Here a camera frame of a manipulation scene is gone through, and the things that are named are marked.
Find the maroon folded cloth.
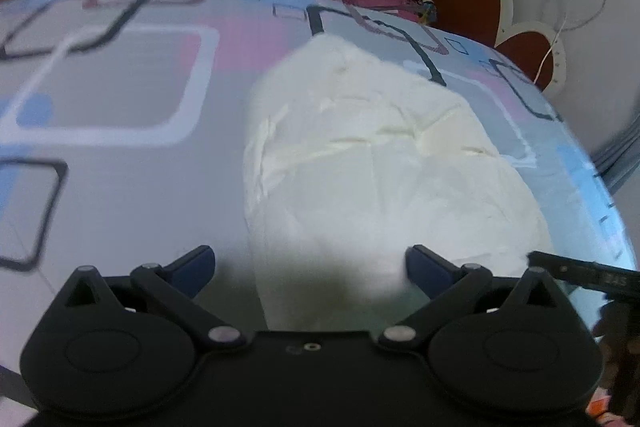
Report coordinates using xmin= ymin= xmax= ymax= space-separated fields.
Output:
xmin=342 ymin=0 xmax=437 ymax=24

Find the patterned grey pink bed sheet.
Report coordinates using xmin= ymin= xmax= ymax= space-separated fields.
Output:
xmin=0 ymin=0 xmax=639 ymax=408

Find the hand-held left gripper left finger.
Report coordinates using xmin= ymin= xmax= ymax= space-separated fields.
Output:
xmin=47 ymin=245 xmax=248 ymax=350

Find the flower-shaped brown headboard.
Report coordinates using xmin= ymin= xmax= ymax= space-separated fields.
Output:
xmin=402 ymin=0 xmax=569 ymax=98

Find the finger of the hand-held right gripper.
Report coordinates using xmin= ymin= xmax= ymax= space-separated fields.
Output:
xmin=527 ymin=251 xmax=640 ymax=296

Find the white wall cable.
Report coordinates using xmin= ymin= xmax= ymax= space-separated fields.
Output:
xmin=531 ymin=0 xmax=632 ymax=86

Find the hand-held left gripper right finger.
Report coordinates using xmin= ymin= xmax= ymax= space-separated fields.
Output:
xmin=377 ymin=245 xmax=569 ymax=351

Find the cream white large garment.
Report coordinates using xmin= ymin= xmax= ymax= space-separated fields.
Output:
xmin=242 ymin=34 xmax=554 ymax=333

